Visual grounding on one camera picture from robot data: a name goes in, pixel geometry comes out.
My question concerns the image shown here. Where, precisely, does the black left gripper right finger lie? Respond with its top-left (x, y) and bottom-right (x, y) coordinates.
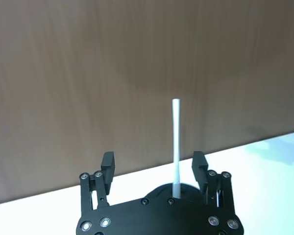
top-left (191, 150), bottom-right (238, 216)

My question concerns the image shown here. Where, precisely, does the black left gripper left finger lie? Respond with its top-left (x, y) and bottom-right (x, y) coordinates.
top-left (79, 151), bottom-right (116, 217)

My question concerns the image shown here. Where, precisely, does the white table cloth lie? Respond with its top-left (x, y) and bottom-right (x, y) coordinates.
top-left (0, 129), bottom-right (294, 235)

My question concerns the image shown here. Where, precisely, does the white straw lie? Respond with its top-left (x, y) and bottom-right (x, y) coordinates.
top-left (171, 98), bottom-right (182, 199)

